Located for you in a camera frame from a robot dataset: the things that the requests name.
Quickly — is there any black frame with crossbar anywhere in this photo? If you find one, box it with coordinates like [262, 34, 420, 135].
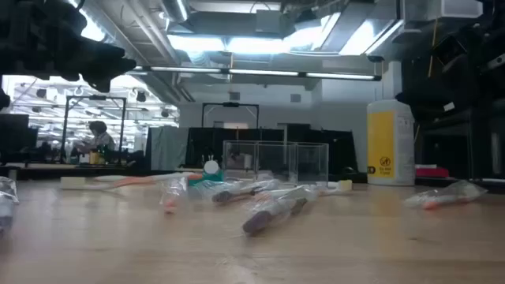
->
[201, 102, 260, 129]

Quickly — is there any orange white toothbrush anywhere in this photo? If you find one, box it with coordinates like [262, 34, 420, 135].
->
[318, 179, 354, 197]
[60, 171, 207, 192]

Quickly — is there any white canister yellow label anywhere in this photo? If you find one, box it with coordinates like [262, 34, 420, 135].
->
[365, 99, 416, 187]

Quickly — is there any person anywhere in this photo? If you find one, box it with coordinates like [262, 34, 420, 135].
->
[72, 120, 118, 165]

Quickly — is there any black partition curtain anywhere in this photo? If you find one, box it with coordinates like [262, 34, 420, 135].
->
[184, 125, 359, 175]

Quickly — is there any long wooden workbench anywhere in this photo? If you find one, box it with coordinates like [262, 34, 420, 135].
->
[0, 161, 186, 181]

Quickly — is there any gray hanging cloth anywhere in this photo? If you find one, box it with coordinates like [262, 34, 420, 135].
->
[144, 125, 191, 171]

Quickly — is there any clear acrylic organizer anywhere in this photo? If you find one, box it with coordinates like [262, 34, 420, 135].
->
[223, 140, 330, 186]

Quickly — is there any teal mouthwash bottle white cap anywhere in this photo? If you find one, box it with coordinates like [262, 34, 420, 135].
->
[198, 159, 225, 187]

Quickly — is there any black monitor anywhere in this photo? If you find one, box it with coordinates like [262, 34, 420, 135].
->
[0, 113, 32, 163]

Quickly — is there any red flat box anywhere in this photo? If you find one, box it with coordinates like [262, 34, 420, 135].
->
[414, 166, 451, 179]

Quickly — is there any long ceiling light strip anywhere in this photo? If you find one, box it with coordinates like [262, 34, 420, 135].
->
[125, 65, 383, 82]

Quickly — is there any tall black metal frame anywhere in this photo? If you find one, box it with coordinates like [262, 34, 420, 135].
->
[61, 94, 128, 166]

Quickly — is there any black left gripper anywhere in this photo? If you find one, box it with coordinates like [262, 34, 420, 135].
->
[0, 0, 137, 93]

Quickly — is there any silver ventilation duct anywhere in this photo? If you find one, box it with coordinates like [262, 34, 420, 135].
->
[160, 0, 191, 23]

